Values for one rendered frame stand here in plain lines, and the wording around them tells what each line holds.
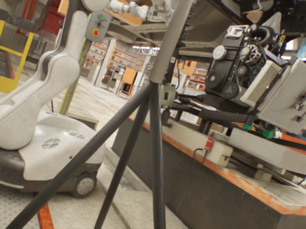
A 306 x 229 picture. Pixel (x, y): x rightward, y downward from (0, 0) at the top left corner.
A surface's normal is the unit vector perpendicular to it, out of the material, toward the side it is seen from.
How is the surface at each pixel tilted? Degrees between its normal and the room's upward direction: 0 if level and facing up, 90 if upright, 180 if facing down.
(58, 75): 90
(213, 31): 103
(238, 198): 90
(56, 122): 73
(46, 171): 91
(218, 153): 90
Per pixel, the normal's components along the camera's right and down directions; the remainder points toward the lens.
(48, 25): 0.48, 0.26
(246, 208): -0.80, -0.26
